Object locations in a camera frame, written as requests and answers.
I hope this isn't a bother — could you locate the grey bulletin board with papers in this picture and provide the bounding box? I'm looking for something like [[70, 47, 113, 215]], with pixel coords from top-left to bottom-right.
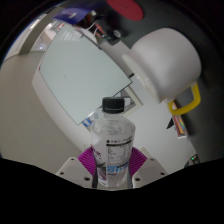
[[80, 87, 145, 128]]

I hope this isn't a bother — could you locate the large glass whiteboard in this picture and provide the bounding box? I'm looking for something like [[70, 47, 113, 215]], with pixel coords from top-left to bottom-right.
[[31, 23, 134, 127]]

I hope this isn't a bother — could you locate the clear plastic water bottle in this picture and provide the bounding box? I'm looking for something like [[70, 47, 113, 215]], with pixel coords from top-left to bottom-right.
[[89, 96, 137, 190]]

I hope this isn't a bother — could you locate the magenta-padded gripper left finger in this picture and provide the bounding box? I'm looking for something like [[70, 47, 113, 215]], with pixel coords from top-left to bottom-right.
[[54, 146, 98, 189]]

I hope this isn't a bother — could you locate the flat round red coaster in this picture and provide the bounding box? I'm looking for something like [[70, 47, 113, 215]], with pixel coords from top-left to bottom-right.
[[105, 0, 145, 22]]

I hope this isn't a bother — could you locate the red and black tool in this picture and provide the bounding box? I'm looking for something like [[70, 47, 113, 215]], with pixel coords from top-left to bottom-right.
[[89, 19, 118, 42]]

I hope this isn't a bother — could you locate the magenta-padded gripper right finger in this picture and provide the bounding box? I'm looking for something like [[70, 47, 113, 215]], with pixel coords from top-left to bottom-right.
[[129, 146, 169, 189]]

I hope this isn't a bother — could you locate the white mug with yellow handle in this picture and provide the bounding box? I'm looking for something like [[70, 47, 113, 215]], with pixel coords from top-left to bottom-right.
[[121, 27, 203, 117]]

